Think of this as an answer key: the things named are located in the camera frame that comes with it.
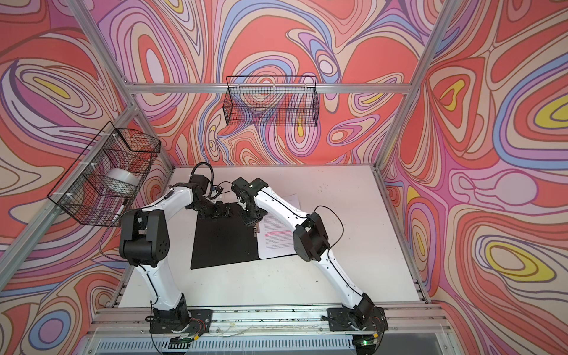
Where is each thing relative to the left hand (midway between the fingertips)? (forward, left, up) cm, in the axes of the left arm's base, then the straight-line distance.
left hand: (227, 215), depth 95 cm
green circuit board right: (-44, -51, -5) cm, 68 cm away
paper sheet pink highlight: (-7, -22, -4) cm, 23 cm away
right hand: (-6, -13, +1) cm, 14 cm away
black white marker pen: (-12, +30, +20) cm, 38 cm away
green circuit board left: (-44, +8, -5) cm, 45 cm away
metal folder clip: (-5, -12, -5) cm, 14 cm away
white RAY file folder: (-10, 0, -4) cm, 10 cm away
